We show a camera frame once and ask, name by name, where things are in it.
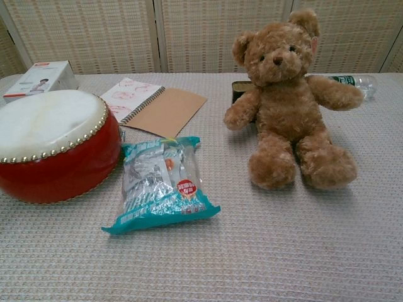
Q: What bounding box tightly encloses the clear plastic water bottle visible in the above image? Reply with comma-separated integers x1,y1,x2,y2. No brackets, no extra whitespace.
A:
326,74,378,101

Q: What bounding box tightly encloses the dark metal tin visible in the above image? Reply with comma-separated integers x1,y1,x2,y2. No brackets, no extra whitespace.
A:
231,81,256,124

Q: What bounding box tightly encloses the woven folding screen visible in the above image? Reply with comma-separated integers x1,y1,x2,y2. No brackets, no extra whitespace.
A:
0,0,403,79

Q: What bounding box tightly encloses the red drum with white skin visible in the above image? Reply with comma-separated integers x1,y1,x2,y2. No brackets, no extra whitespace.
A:
0,89,123,204

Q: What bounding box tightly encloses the brown plush teddy bear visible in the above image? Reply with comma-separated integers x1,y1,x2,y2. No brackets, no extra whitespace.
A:
223,8,365,191

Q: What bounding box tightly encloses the white desk lamp box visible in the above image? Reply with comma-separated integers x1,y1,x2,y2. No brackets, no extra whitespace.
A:
2,60,79,104

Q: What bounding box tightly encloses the beige woven tablecloth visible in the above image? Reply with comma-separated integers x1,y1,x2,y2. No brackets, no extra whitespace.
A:
0,72,403,302

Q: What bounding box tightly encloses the teal and silver snack bag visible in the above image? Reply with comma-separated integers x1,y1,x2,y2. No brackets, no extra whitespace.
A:
101,135,221,235

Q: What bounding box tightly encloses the open spiral-bound notebook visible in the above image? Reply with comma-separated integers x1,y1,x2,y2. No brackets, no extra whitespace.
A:
99,77,208,139

